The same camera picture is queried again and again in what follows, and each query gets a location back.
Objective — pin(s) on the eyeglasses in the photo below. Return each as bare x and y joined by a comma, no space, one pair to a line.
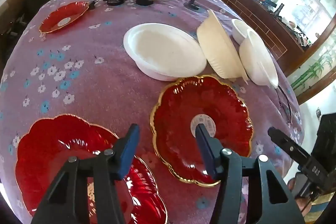
289,108

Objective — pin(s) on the small white foam bowl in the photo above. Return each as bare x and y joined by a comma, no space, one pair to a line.
254,61
237,32

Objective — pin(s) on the wooden brick pattern sill cabinet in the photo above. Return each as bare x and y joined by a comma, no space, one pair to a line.
262,27

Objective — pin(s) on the wide white plastic bowl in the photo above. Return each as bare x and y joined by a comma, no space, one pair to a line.
162,45

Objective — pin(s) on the large red scalloped glass plate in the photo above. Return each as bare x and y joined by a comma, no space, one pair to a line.
52,155

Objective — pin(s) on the green bamboo print panel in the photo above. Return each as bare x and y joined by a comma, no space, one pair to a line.
315,69

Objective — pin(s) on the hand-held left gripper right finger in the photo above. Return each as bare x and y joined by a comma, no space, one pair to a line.
207,153

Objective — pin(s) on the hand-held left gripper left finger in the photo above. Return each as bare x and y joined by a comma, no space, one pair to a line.
128,150

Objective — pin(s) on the person's right hand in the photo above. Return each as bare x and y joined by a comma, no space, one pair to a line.
290,185

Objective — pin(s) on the cream ribbed plastic bowl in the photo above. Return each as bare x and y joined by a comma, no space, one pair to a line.
223,56

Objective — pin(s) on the red gold-rimmed scalloped plate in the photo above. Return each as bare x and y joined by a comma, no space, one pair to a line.
178,119

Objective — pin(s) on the small red scalloped plate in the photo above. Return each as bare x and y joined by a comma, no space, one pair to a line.
60,16

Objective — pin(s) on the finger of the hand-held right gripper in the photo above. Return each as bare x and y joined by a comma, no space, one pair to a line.
291,149

